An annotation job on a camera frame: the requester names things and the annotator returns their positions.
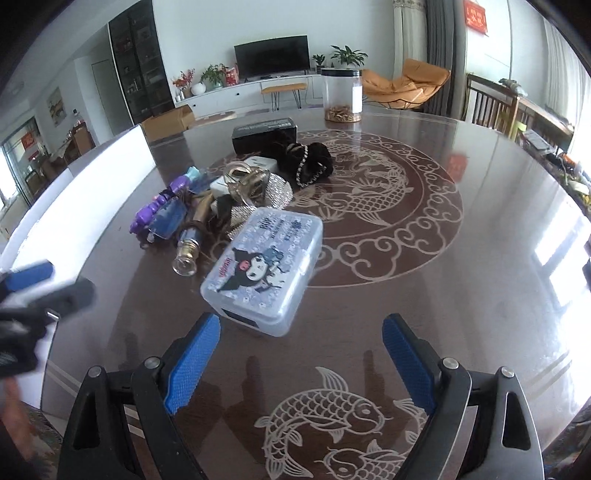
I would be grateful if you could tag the clear cartoon print storage box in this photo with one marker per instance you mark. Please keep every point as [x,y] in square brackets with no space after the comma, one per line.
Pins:
[258,272]

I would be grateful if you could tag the large green potted plant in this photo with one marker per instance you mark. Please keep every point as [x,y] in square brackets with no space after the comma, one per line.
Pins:
[348,56]

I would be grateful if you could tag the red wall hanging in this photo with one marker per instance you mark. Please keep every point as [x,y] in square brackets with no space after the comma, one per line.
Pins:
[476,16]

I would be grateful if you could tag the red flowers in white vase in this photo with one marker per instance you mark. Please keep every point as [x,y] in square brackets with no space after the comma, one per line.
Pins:
[185,83]

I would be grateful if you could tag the black television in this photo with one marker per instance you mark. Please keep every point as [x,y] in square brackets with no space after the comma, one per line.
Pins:
[271,55]

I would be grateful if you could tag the red gift bag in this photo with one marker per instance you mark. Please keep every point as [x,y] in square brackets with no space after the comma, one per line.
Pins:
[231,74]

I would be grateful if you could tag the light blue hair clip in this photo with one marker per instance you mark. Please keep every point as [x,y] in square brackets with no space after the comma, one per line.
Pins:
[196,175]

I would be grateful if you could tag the small potted plant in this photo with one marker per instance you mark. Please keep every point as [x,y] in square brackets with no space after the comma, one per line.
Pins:
[318,62]

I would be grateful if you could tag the gold claw hair clip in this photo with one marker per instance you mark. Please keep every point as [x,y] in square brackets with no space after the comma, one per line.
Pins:
[247,184]

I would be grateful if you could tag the black rectangular box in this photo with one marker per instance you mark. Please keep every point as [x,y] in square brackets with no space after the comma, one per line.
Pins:
[263,134]

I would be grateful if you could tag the cardboard box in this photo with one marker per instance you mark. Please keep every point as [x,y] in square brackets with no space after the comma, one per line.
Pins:
[168,122]

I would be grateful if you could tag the orange lounge chair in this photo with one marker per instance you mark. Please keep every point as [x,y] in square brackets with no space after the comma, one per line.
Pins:
[406,81]

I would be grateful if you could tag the bushy green potted plant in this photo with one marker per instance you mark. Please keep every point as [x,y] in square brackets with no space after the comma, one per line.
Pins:
[212,76]

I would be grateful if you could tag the white sheer curtain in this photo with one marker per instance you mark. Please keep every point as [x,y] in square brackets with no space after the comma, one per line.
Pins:
[408,32]

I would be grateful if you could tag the framed wall painting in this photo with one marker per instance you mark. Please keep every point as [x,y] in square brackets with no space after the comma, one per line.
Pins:
[56,106]

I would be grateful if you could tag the black display cabinet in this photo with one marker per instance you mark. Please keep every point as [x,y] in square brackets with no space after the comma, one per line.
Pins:
[138,64]

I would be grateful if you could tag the purple claw hair clip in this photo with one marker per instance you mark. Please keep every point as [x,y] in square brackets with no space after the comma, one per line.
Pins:
[144,219]

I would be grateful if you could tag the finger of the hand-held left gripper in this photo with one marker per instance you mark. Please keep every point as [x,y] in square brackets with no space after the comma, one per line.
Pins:
[30,276]
[69,295]

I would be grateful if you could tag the silver rhinestone hair bow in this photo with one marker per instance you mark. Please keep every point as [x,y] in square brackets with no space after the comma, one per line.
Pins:
[278,194]

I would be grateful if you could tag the wooden chair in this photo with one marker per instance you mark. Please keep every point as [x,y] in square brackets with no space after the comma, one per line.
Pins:
[489,104]

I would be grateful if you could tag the white lotion bottle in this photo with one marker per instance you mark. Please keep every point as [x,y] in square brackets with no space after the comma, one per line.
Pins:
[261,162]

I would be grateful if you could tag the orange bench stool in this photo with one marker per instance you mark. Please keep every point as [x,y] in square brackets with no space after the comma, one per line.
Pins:
[284,87]

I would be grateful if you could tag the clear jar with black lid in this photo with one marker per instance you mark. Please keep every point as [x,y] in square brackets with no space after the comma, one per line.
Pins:
[341,92]

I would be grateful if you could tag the white panel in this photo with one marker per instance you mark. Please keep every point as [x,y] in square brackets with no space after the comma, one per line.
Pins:
[92,184]

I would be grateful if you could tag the blue translucent hair clip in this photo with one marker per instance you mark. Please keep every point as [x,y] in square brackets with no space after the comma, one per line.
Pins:
[167,217]

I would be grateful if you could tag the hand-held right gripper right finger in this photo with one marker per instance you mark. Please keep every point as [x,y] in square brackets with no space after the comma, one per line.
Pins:
[408,364]

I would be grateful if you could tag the grey curtain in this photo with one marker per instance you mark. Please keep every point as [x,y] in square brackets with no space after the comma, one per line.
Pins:
[445,50]

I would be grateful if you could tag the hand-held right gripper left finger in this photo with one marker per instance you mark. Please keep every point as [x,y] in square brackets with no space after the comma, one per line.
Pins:
[194,364]

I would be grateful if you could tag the white tv cabinet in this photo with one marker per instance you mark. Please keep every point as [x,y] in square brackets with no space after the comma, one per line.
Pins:
[221,99]

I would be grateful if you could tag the gold cream tube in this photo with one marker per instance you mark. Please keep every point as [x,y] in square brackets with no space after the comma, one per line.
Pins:
[189,249]

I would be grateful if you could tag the wooden side table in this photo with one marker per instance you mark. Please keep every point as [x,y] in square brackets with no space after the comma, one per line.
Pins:
[549,124]

